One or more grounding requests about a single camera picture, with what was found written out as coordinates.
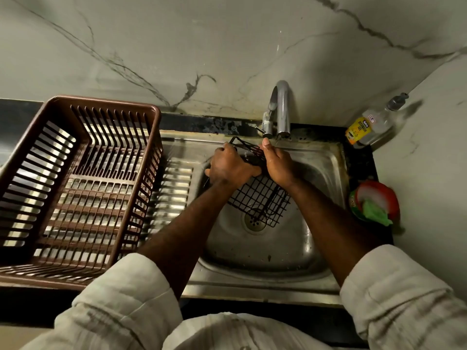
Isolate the person's left hand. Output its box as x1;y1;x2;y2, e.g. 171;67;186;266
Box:
204;142;262;187

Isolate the person's right hand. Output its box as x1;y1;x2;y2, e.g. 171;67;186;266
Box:
261;138;298;189

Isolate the black wire rack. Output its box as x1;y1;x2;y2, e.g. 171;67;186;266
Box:
203;136;291;228

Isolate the person's left forearm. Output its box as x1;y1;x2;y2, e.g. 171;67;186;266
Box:
137;180;242;301

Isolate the person's right forearm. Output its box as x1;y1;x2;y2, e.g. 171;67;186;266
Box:
285;176;384;288

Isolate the chrome faucet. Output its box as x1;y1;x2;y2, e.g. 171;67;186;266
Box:
255;80;292;140

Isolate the stainless steel sink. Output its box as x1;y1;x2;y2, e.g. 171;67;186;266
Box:
140;129;351;306

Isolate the clear dish soap bottle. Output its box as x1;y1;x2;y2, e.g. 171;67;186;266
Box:
345;92;410;149

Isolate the red round soap tub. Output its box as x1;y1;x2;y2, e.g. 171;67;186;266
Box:
348;180;400;224

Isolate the green scrub pad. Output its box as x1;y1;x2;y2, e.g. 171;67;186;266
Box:
362;199;394;227

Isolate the person's white shirt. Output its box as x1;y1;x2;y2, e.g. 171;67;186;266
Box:
20;244;467;350

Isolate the brown plastic dish basket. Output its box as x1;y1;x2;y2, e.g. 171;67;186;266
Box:
0;96;163;291

